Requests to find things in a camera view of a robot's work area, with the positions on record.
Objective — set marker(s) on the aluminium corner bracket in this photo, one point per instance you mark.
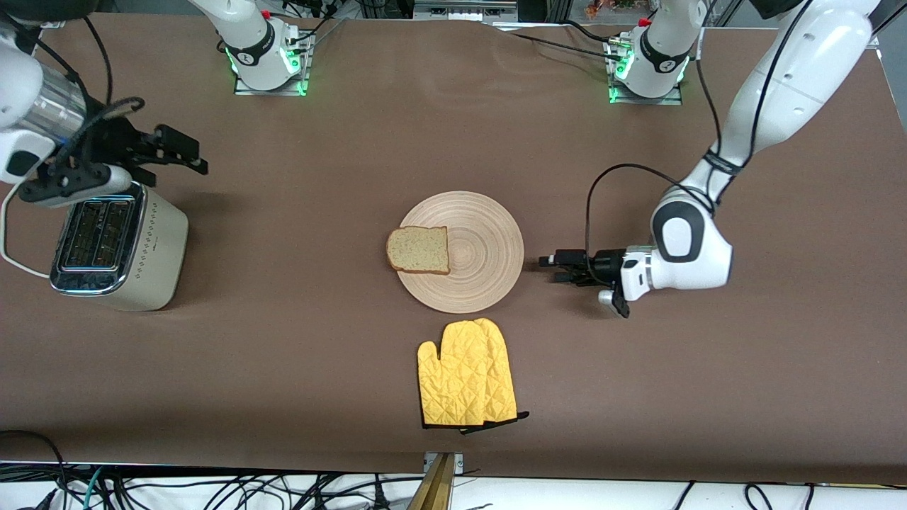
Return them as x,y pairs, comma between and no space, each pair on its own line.
53,24

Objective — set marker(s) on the cream and chrome toaster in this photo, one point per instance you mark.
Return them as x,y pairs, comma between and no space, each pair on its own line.
159,241

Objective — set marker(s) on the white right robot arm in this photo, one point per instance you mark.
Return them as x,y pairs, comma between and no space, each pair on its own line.
248,42

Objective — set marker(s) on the aluminium frame rail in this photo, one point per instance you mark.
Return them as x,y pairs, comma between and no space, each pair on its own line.
464,10

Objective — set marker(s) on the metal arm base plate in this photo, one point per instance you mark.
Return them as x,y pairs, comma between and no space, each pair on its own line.
659,100
283,91

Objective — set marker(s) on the round wooden plate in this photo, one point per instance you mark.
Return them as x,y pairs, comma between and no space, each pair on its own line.
482,255

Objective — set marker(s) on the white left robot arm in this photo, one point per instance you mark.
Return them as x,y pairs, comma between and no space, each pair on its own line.
793,78

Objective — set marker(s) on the brown bread slice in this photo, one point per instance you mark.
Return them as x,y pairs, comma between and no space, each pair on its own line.
419,249

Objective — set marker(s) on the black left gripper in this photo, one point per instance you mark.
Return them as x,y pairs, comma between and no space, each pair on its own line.
604,265

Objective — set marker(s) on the silver metal bracket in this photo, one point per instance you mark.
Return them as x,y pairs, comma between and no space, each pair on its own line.
459,462

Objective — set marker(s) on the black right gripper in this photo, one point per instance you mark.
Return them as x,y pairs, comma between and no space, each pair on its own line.
115,142

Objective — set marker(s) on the brass coloured bar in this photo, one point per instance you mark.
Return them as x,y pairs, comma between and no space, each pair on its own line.
436,489

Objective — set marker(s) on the yellow quilted oven mitt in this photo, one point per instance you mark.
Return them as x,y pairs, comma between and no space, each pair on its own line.
504,389
453,375

